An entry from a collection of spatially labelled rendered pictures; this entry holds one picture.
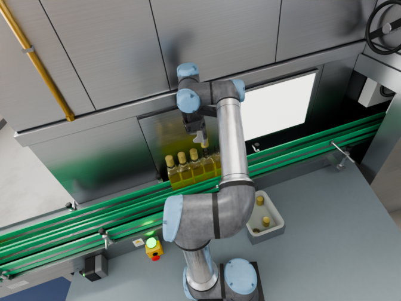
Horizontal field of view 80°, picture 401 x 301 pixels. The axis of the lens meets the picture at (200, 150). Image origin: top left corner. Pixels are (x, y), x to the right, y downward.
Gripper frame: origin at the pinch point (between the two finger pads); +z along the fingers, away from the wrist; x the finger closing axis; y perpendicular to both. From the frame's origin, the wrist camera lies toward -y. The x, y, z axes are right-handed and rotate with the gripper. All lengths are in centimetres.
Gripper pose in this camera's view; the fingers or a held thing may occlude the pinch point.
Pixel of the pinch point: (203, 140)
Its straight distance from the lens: 107.0
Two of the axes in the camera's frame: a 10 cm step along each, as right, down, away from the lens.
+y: -9.5, 2.9, -1.3
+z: 1.2, 7.1, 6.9
